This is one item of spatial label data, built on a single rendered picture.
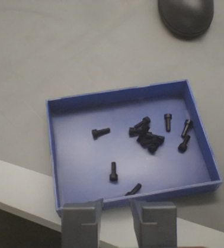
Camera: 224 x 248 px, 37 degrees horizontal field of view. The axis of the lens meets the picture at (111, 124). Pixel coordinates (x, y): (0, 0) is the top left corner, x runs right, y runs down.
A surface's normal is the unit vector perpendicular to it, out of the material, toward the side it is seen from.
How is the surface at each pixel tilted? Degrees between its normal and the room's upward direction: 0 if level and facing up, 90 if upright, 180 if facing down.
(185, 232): 0
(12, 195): 0
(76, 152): 0
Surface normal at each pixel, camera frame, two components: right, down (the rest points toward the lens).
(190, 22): -0.13, 0.51
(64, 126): 0.00, -0.48
